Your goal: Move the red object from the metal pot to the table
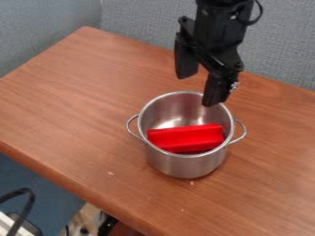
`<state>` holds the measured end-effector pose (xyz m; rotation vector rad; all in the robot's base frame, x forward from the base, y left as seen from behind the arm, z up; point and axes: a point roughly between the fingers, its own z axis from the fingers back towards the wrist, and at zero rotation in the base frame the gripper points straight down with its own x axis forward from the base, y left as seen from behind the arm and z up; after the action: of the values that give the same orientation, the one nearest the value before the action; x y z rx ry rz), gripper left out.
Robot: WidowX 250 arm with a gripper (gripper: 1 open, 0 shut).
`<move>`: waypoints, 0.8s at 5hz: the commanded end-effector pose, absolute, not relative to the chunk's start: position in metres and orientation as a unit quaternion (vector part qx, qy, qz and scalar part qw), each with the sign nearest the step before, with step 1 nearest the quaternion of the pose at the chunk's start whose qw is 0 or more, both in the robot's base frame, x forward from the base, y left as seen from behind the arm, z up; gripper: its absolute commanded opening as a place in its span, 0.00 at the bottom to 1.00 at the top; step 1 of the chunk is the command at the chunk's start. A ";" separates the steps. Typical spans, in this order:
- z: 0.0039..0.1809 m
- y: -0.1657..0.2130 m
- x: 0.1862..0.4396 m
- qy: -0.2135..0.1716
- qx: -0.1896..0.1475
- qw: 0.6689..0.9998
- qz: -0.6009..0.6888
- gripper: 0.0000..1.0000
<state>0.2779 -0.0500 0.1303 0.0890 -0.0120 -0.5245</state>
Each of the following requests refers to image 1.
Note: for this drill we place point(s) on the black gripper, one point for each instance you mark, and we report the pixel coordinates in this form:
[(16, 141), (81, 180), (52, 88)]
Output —
[(207, 41)]

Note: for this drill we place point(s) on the red block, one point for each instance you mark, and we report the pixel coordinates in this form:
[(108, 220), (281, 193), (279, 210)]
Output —
[(187, 139)]

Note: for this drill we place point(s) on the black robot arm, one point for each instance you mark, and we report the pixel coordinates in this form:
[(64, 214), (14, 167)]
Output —
[(207, 42)]

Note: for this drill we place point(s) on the stainless steel pot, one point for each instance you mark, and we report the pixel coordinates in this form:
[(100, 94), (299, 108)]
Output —
[(179, 109)]

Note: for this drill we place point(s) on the beige clutter under table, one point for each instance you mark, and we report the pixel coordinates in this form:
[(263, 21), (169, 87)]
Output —
[(89, 222)]

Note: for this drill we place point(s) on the white box under table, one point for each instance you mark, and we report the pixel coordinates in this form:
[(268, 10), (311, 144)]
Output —
[(28, 229)]

